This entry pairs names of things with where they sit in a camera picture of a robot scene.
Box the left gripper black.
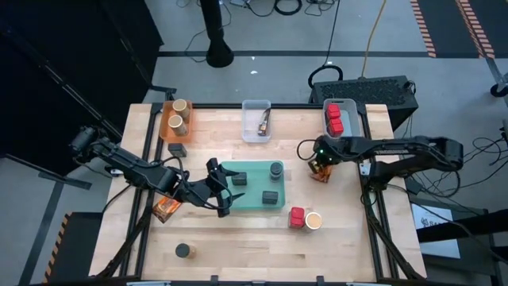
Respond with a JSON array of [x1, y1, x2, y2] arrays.
[[180, 157, 246, 218]]

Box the taco seasoning packet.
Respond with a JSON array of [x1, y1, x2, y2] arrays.
[[256, 106, 272, 137], [152, 196, 183, 224], [309, 158, 333, 184]]

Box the purple label spice jar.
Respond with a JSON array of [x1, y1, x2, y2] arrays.
[[269, 160, 284, 183]]

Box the black lid gold jar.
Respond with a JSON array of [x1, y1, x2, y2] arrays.
[[175, 242, 197, 259]]

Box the teal translucent tray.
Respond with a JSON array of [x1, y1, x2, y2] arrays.
[[217, 160, 287, 211]]

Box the grey plastic bin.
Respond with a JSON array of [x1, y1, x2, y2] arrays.
[[322, 98, 363, 140]]

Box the clear plastic bin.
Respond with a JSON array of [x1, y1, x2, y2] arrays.
[[241, 99, 273, 143]]

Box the orange translucent bin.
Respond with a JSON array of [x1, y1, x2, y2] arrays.
[[158, 99, 194, 144]]

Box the black perforated computer case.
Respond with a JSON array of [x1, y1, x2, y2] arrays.
[[308, 75, 420, 132]]

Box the black power adapter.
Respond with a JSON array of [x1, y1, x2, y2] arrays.
[[404, 176, 425, 195]]

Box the white printed sign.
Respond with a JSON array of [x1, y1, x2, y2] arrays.
[[411, 202, 461, 260]]

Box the black pole stand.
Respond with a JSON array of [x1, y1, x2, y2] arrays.
[[198, 0, 235, 68]]

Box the black yellow-striped floor plate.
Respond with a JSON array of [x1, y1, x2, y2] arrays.
[[41, 211, 104, 285]]

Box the black orange-striped floor mat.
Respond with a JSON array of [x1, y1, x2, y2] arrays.
[[410, 0, 497, 60]]

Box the black curtain partition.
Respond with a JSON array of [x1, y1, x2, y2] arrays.
[[0, 0, 166, 178]]

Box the black aluminium table frame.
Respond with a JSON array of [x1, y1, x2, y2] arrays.
[[89, 85, 428, 286]]

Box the coiled black cable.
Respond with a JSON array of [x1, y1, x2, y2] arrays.
[[307, 0, 344, 91], [273, 0, 303, 16]]

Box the yellow cord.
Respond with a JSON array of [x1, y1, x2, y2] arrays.
[[360, 0, 388, 79]]

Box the tangled black floor cables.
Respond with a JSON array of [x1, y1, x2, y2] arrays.
[[412, 137, 508, 199]]

